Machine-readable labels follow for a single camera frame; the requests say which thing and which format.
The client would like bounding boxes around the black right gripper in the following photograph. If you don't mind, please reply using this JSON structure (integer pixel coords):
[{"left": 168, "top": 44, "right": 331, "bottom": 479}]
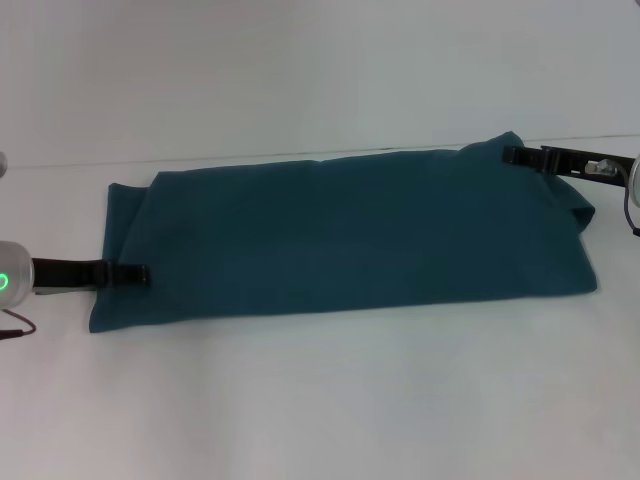
[{"left": 501, "top": 144, "right": 637, "bottom": 190}]

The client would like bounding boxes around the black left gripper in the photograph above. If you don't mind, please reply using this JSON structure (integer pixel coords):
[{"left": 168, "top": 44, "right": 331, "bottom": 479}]
[{"left": 30, "top": 258, "right": 153, "bottom": 297}]

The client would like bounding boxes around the teal shirt with FREE print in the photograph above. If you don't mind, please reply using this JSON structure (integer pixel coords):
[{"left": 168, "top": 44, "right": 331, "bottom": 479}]
[{"left": 88, "top": 130, "right": 599, "bottom": 335}]

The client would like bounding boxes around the left arm cable with plug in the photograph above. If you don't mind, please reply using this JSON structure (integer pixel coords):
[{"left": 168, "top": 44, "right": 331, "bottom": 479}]
[{"left": 0, "top": 308, "right": 39, "bottom": 342}]

